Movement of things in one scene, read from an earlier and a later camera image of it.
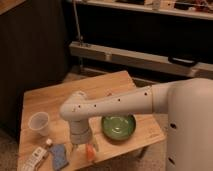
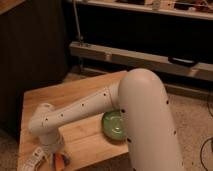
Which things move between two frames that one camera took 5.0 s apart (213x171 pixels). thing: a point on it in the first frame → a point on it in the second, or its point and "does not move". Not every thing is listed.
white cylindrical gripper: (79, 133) → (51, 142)
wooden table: (42, 124) does not move
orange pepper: (91, 152) → (59, 163)
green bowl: (118, 127) does not move
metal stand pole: (77, 24) does not move
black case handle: (182, 61) does not move
